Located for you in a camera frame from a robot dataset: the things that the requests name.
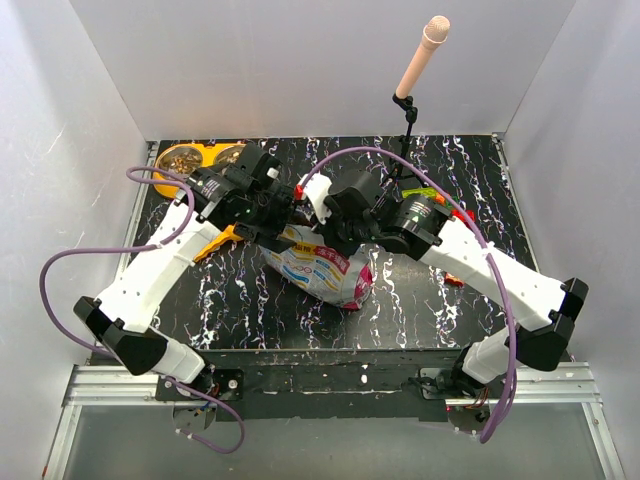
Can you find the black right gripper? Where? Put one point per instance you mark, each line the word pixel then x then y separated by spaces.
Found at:
pixel 324 228

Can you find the red number toy block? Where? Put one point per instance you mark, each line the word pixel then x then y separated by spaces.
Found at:
pixel 453 280

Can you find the yellow double pet bowl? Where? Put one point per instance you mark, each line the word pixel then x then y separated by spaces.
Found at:
pixel 184 158

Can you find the cat food bag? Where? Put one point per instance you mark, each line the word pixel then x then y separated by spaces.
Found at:
pixel 342 281

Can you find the pink microphone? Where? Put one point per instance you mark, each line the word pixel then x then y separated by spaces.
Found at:
pixel 434 34

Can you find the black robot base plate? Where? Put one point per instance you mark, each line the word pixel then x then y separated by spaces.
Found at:
pixel 340 383

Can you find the black microphone stand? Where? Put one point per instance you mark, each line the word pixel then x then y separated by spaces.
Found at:
pixel 396 169

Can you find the yellow plastic scoop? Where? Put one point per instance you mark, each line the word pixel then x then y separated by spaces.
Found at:
pixel 227 235

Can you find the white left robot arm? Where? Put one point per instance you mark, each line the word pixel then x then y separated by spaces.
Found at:
pixel 120 317

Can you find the lime green toy plate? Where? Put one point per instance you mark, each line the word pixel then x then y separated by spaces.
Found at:
pixel 426 191

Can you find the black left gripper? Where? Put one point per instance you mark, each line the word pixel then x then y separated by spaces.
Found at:
pixel 272 234

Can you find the red toy brick vehicle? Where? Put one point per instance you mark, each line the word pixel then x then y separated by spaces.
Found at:
pixel 468 214

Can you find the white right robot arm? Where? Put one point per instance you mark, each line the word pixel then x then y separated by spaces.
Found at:
pixel 544 310

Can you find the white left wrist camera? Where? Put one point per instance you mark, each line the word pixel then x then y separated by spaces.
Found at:
pixel 258 164

